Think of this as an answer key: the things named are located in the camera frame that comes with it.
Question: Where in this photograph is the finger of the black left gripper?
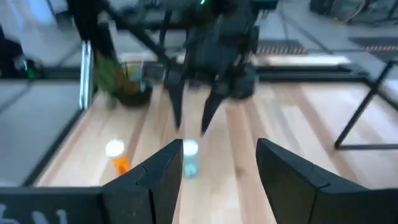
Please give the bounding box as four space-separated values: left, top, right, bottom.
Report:
167 77 187 131
200 88 228 136

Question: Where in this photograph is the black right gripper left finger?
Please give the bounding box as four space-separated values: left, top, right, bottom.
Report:
99 138 185 224

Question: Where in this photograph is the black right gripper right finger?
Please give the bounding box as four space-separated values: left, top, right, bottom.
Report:
256 138 367 224

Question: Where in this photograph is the green pill bottle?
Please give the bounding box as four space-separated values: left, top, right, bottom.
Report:
182 139 200 179

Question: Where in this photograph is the medium orange pill bottle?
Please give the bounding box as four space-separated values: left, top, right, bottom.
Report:
104 139 131 176

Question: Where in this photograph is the potted green succulent plant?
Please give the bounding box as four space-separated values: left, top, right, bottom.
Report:
93 51 154 107

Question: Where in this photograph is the black mat with striped edge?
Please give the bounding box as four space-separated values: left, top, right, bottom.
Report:
256 39 308 56

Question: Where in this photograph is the silver aluminium frame post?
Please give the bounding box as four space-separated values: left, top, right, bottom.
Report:
79 40 93 110

